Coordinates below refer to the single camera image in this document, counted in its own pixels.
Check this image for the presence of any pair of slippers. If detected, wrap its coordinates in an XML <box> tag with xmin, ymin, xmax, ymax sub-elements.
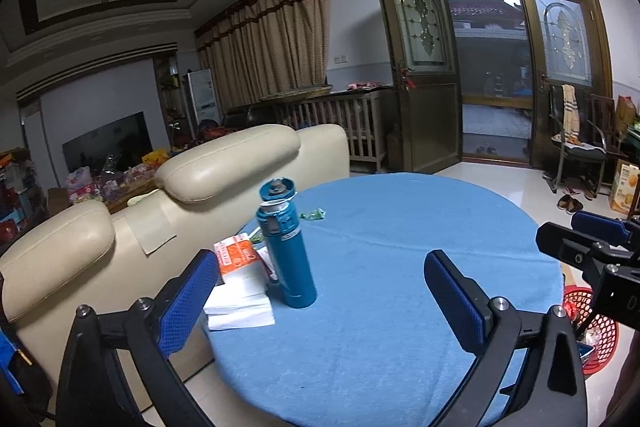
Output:
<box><xmin>556</xmin><ymin>194</ymin><xmax>584</xmax><ymax>215</ymax></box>

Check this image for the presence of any white air conditioner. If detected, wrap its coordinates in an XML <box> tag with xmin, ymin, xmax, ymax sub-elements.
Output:
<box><xmin>186</xmin><ymin>69</ymin><xmax>221</xmax><ymax>124</ymax></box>

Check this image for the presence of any green candy wrapper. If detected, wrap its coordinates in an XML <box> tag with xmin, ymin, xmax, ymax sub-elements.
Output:
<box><xmin>299</xmin><ymin>208</ymin><xmax>326</xmax><ymax>221</ymax></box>

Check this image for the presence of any cream leather sofa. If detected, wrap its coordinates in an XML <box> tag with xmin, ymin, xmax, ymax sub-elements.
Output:
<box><xmin>1</xmin><ymin>124</ymin><xmax>349</xmax><ymax>386</ymax></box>

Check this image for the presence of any black metal chair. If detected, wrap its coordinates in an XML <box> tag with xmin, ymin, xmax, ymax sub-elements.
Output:
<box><xmin>544</xmin><ymin>83</ymin><xmax>608</xmax><ymax>198</ymax></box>

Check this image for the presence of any beige curtain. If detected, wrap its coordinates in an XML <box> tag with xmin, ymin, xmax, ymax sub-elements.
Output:
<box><xmin>195</xmin><ymin>0</ymin><xmax>330</xmax><ymax>110</ymax></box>

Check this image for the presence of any open brown door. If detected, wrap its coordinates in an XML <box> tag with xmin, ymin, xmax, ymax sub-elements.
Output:
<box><xmin>380</xmin><ymin>0</ymin><xmax>462</xmax><ymax>173</ymax></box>

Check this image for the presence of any blue table cloth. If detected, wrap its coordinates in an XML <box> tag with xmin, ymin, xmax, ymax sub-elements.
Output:
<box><xmin>209</xmin><ymin>173</ymin><xmax>563</xmax><ymax>426</ymax></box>

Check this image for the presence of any teal thermos bottle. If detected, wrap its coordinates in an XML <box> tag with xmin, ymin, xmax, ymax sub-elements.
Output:
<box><xmin>256</xmin><ymin>178</ymin><xmax>317</xmax><ymax>309</ymax></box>

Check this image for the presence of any yellow cardboard box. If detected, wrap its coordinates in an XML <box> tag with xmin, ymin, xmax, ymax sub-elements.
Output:
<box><xmin>608</xmin><ymin>159</ymin><xmax>639</xmax><ymax>215</ymax></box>

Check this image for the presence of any wooden crib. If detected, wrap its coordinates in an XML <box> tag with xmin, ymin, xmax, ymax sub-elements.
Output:
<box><xmin>262</xmin><ymin>86</ymin><xmax>394</xmax><ymax>172</ymax></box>

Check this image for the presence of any wall television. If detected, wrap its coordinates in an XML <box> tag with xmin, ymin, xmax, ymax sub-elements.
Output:
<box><xmin>63</xmin><ymin>112</ymin><xmax>153</xmax><ymax>174</ymax></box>

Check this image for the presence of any red plastic basket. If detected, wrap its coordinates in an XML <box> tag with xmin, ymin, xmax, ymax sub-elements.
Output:
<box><xmin>563</xmin><ymin>285</ymin><xmax>620</xmax><ymax>377</ymax></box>

